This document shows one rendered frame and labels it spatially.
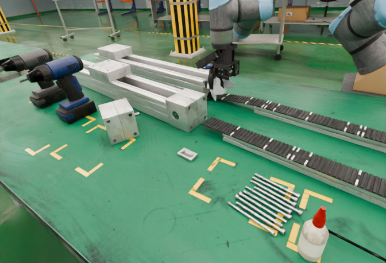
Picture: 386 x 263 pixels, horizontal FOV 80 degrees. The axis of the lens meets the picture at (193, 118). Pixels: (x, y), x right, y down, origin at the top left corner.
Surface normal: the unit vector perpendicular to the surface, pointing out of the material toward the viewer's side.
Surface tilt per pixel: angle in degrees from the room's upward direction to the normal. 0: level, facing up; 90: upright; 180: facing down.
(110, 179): 0
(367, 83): 90
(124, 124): 90
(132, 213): 0
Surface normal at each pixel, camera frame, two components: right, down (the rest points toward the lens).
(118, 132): 0.45, 0.44
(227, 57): -0.65, 0.44
